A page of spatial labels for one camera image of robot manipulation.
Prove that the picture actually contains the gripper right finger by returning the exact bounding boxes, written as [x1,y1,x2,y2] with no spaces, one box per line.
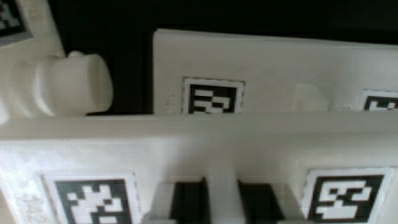
[238,181,300,224]

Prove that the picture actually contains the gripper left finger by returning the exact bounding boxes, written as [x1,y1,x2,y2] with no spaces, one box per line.
[147,177,211,224]

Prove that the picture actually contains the white cabinet door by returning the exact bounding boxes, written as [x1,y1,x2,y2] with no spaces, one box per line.
[153,29,398,115]
[0,112,398,224]

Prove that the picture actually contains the white cabinet body box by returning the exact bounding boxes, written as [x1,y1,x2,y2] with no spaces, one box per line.
[0,0,114,125]

